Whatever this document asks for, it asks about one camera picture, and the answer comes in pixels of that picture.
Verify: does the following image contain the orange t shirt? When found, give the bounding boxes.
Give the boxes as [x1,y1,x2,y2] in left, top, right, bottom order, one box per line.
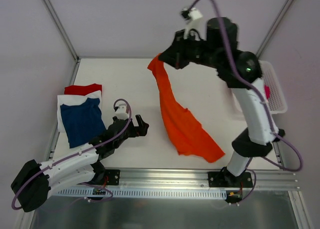
[147,55,225,163]

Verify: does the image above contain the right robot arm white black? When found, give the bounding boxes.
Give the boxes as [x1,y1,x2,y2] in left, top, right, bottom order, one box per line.
[159,17,285,187]

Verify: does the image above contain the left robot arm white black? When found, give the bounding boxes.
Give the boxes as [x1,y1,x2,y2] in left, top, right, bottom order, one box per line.
[10,114,149,213]

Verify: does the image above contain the blue folded t shirt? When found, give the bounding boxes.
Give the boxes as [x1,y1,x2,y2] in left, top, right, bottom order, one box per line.
[60,98,106,149]

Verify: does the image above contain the red folded t shirt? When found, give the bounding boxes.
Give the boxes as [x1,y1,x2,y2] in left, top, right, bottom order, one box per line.
[64,83,103,96]

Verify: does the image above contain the white folded t shirt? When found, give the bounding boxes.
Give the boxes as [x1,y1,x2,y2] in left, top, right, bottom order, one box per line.
[57,90,102,133]

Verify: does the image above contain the pink t shirt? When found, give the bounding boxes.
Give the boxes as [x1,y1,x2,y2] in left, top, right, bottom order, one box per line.
[264,85,271,100]

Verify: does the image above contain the white plastic basket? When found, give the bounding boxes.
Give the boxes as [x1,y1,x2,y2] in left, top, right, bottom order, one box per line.
[259,60,288,115]

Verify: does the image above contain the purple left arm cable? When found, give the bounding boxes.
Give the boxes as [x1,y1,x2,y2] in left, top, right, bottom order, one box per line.
[11,98,133,211]

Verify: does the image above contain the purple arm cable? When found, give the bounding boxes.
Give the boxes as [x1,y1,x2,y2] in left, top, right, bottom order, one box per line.
[11,98,133,211]
[189,0,304,207]

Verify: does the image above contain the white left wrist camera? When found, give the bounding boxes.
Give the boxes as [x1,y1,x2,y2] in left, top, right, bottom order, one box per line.
[114,104,129,120]

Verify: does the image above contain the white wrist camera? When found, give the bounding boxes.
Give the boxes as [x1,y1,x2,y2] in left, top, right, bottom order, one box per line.
[114,104,129,120]
[180,7,203,39]

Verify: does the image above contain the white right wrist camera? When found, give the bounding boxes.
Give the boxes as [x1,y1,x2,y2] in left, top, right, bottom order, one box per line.
[180,7,203,39]

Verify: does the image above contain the aluminium mounting rail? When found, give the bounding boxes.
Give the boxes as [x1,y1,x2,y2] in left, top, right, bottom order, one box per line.
[106,168,301,191]

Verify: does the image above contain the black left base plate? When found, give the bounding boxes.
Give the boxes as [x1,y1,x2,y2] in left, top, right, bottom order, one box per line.
[84,167,121,187]

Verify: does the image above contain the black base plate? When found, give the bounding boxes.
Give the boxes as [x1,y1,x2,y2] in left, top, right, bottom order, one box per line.
[84,167,121,187]
[207,170,254,188]

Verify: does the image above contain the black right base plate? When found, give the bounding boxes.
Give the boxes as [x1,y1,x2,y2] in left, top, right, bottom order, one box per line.
[207,170,254,188]

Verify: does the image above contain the white slotted cable duct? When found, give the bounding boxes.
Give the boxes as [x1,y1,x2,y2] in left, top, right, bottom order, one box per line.
[56,186,227,200]

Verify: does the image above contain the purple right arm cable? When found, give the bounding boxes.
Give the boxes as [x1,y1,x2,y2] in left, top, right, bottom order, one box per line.
[189,0,304,207]

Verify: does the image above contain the right aluminium frame post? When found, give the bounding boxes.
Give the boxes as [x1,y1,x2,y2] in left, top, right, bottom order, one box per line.
[256,0,296,58]

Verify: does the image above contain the aluminium frame post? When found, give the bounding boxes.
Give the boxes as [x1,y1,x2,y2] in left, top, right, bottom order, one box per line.
[42,0,79,62]
[256,0,296,58]

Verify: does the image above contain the left aluminium frame post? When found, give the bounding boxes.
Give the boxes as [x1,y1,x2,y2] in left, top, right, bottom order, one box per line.
[42,0,79,62]

